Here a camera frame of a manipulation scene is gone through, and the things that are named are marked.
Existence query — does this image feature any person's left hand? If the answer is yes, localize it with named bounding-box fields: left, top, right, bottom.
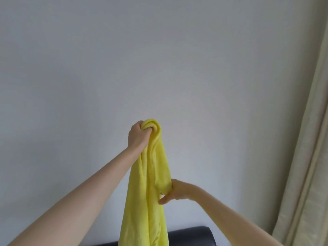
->
left=128, top=120, right=154, bottom=154

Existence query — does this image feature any person's right hand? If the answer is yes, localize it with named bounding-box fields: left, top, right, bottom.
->
left=158, top=179, right=203, bottom=205

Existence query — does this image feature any yellow towel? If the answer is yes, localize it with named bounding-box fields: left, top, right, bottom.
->
left=118, top=118, right=172, bottom=246

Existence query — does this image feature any person's right forearm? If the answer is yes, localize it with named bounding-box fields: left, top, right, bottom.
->
left=188, top=186, right=284, bottom=246

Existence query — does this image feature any person's left forearm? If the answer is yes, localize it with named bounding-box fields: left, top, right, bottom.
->
left=7, top=145, right=142, bottom=246

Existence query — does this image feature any dark grey sofa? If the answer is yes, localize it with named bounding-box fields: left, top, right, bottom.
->
left=90, top=226, right=214, bottom=246

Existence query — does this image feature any cream curtain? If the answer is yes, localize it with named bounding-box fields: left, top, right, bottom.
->
left=272, top=0, right=328, bottom=246

